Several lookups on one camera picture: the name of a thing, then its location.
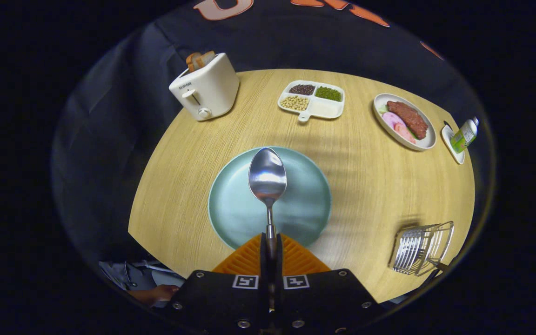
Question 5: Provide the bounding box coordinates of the green and silver drink bottle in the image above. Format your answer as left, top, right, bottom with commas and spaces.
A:
450, 117, 480, 154

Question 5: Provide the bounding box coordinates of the pile of green mung beans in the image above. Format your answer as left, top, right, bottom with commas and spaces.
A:
315, 86, 342, 102

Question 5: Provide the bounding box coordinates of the pale pink ham slice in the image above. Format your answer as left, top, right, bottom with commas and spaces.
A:
382, 112, 406, 132

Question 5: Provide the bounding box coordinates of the spoon with wooden handle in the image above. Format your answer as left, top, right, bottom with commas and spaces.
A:
248, 147, 288, 263

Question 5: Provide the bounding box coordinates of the pile of yellow soybeans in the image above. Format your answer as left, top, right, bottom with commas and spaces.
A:
280, 95, 310, 111

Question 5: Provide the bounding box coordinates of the white toaster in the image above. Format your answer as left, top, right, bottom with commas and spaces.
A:
169, 53, 241, 122

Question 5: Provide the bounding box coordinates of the metal wire basket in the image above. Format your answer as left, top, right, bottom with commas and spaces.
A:
388, 221, 455, 277

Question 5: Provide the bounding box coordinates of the white square saucer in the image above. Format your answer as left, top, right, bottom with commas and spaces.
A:
441, 123, 466, 165

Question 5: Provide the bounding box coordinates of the reddish ham slice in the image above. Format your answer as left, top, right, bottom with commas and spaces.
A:
394, 122, 416, 144

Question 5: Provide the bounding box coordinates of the round grey dinner plate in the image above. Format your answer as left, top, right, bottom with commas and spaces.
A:
373, 93, 437, 152

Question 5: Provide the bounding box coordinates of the white divided dish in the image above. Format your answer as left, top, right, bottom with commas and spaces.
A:
277, 80, 345, 122

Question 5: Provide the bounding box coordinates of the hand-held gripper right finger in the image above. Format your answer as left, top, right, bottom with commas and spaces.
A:
275, 233, 383, 335

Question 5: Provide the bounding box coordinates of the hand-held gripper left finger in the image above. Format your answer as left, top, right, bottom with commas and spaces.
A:
168, 233, 270, 335

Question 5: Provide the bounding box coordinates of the person's grey clothing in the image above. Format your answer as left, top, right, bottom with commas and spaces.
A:
99, 259, 186, 292

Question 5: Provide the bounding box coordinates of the brown grilled steak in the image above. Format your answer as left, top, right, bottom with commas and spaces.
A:
386, 100, 429, 140

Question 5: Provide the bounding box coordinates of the light blue round plate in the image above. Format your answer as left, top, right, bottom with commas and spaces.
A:
208, 147, 332, 250

